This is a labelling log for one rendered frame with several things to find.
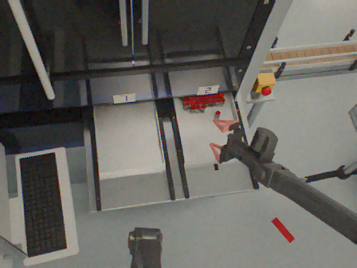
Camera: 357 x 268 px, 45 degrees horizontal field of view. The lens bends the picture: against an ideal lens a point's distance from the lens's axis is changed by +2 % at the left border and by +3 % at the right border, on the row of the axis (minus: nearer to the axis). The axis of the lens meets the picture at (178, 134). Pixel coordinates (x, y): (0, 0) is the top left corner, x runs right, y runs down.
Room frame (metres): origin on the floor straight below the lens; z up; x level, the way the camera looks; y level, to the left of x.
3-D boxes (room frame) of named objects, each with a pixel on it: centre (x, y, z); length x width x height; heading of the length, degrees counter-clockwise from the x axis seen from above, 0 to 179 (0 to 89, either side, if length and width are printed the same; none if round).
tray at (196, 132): (0.84, -0.11, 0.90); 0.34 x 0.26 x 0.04; 20
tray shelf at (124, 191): (0.71, 0.03, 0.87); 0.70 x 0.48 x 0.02; 110
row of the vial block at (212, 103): (0.92, -0.08, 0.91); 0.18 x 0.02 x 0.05; 110
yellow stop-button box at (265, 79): (1.03, -0.31, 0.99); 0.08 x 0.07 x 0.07; 20
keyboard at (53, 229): (0.39, 0.47, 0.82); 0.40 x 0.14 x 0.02; 24
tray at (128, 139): (0.72, 0.21, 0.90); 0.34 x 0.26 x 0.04; 20
